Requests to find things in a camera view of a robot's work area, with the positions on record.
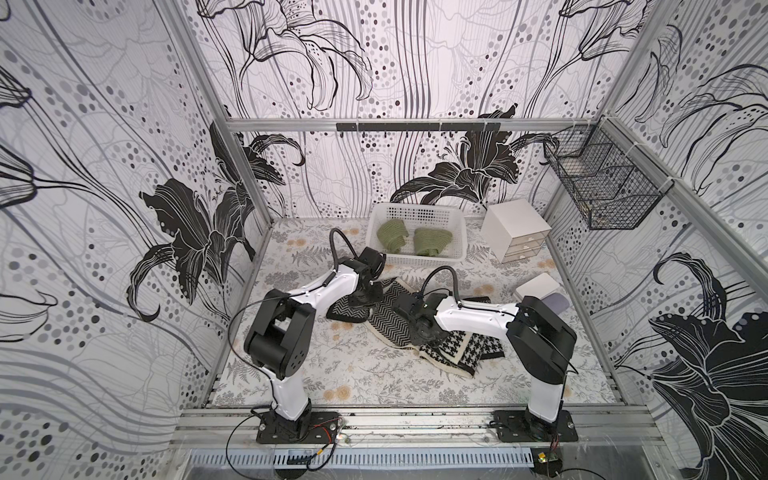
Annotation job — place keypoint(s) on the white mini drawer cabinet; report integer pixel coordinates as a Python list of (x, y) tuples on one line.
[(514, 230)]

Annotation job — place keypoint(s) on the white rectangular box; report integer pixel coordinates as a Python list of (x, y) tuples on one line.
[(540, 287)]

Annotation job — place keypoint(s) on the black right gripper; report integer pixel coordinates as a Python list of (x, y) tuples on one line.
[(414, 324)]

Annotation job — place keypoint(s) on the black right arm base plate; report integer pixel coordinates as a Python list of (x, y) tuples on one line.
[(521, 426)]

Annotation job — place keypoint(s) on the lavender flat pad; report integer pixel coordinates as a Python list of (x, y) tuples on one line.
[(557, 303)]

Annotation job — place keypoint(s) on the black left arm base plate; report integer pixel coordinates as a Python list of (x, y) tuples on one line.
[(311, 427)]

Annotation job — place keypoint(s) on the green knitted scarf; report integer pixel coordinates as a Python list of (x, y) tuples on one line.
[(430, 242), (392, 235)]

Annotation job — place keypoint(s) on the black wire wall basket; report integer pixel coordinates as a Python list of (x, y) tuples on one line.
[(601, 172)]

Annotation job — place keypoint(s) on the black white patterned scarf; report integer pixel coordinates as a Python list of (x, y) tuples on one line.
[(455, 352)]

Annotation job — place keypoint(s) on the white slotted cable duct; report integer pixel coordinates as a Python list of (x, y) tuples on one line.
[(369, 458)]

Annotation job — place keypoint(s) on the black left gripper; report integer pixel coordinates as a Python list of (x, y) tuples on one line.
[(376, 296)]

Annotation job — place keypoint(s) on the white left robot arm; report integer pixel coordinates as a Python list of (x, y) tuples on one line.
[(279, 338)]

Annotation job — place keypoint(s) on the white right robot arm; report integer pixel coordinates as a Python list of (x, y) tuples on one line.
[(543, 342)]

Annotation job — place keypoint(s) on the white plastic laundry basket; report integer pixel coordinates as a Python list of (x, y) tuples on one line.
[(417, 216)]

